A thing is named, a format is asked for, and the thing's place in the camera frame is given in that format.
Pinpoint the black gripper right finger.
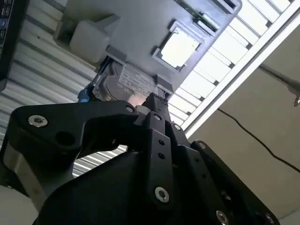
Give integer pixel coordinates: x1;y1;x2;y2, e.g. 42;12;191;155
157;98;281;225

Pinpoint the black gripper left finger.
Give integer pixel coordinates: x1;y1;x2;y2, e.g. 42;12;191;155
0;93;175;209

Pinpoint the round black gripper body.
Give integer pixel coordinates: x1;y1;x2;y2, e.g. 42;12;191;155
32;150;193;225

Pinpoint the silver disk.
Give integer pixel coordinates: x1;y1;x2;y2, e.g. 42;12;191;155
78;55;171;106

